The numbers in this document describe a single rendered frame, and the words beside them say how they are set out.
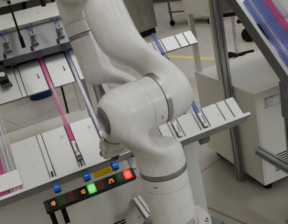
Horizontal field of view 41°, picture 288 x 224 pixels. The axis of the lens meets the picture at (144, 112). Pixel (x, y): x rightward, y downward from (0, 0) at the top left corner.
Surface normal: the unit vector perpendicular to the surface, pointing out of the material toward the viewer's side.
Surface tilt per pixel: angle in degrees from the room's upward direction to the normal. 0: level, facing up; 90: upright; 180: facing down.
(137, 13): 90
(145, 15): 90
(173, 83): 53
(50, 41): 43
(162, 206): 90
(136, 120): 85
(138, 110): 76
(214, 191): 0
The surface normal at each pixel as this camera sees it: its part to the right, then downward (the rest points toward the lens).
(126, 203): 0.36, 0.27
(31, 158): 0.09, -0.48
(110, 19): 0.05, -0.11
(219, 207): -0.21, -0.91
